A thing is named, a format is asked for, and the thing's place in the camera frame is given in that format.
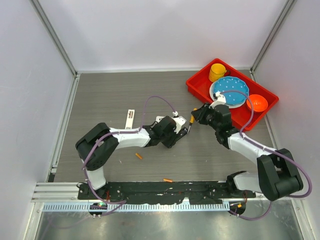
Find red plastic tray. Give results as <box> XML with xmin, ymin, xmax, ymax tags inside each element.
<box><xmin>186</xmin><ymin>58</ymin><xmax>279</xmax><ymax>132</ymax></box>

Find white remote with orange batteries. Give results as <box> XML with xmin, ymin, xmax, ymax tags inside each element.
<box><xmin>125</xmin><ymin>109</ymin><xmax>135</xmax><ymax>130</ymax></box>

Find yellow cup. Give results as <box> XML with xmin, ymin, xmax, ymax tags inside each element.
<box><xmin>208</xmin><ymin>63</ymin><xmax>230</xmax><ymax>83</ymax></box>

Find orange bowl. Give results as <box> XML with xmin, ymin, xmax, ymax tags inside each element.
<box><xmin>249</xmin><ymin>94</ymin><xmax>269</xmax><ymax>113</ymax></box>

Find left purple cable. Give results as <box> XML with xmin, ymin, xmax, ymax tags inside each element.
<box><xmin>82</xmin><ymin>95</ymin><xmax>177</xmax><ymax>217</ymax></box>

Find orange handle screwdriver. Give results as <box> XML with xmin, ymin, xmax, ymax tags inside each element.
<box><xmin>187</xmin><ymin>114</ymin><xmax>195</xmax><ymax>133</ymax></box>

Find white grey plate underneath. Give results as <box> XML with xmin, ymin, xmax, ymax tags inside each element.
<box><xmin>209</xmin><ymin>80</ymin><xmax>245</xmax><ymax>109</ymax></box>

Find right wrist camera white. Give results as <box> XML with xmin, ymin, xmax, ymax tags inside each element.
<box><xmin>209</xmin><ymin>91</ymin><xmax>226</xmax><ymax>109</ymax></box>

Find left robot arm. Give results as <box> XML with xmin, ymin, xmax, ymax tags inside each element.
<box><xmin>75</xmin><ymin>116</ymin><xmax>188</xmax><ymax>200</ymax></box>

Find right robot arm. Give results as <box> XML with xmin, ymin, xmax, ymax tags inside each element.
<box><xmin>191</xmin><ymin>103</ymin><xmax>304</xmax><ymax>202</ymax></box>

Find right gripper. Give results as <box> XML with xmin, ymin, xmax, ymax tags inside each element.
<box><xmin>191</xmin><ymin>102</ymin><xmax>220</xmax><ymax>131</ymax></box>

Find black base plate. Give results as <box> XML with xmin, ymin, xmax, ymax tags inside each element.
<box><xmin>76</xmin><ymin>181</ymin><xmax>256</xmax><ymax>205</ymax></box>

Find black remote control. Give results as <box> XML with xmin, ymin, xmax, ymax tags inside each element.
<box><xmin>177</xmin><ymin>127</ymin><xmax>188</xmax><ymax>140</ymax></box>

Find blue polka dot plate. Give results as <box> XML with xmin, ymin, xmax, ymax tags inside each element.
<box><xmin>218</xmin><ymin>76</ymin><xmax>250</xmax><ymax>101</ymax></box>

